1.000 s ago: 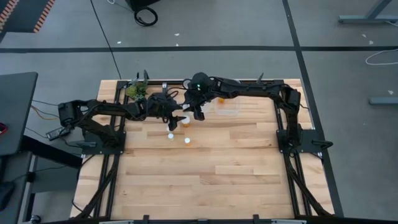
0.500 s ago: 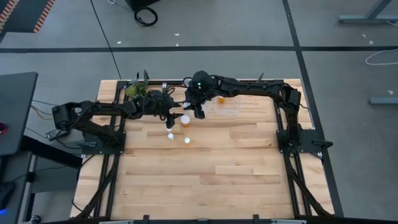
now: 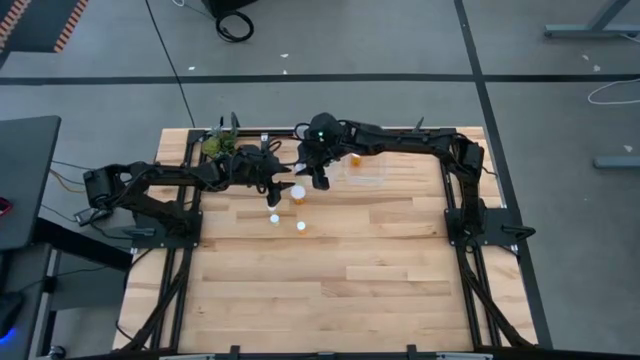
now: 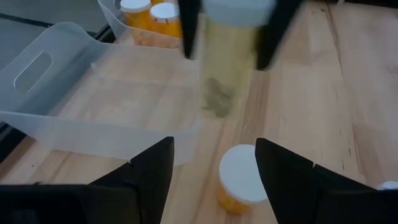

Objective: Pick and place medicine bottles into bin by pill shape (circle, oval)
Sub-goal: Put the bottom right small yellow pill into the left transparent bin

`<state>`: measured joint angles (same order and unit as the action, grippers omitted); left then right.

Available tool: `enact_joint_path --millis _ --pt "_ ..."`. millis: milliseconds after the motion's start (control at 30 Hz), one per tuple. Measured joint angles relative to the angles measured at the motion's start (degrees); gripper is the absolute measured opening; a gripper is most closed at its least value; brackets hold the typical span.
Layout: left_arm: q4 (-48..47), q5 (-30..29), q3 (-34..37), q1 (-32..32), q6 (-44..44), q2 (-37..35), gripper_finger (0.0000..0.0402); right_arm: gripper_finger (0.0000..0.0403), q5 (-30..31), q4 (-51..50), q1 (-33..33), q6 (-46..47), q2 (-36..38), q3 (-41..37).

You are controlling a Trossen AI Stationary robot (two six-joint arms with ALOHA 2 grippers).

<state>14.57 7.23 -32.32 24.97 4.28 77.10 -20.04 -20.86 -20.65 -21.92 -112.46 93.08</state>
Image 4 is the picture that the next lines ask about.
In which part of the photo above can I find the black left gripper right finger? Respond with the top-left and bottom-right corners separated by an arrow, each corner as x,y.
255,138 -> 377,224

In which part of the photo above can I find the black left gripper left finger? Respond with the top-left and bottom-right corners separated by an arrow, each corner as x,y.
90,136 -> 174,224

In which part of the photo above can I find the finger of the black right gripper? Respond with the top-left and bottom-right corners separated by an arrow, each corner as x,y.
255,0 -> 304,71
177,0 -> 203,60

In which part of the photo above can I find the small yellow-green pill bottle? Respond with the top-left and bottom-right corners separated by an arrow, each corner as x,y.
198,0 -> 277,121

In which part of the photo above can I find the small orange pill bottle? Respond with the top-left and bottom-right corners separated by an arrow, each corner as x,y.
376,180 -> 398,191

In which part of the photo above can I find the clear plastic bin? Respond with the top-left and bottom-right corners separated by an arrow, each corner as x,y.
97,0 -> 187,50
0,21 -> 203,167

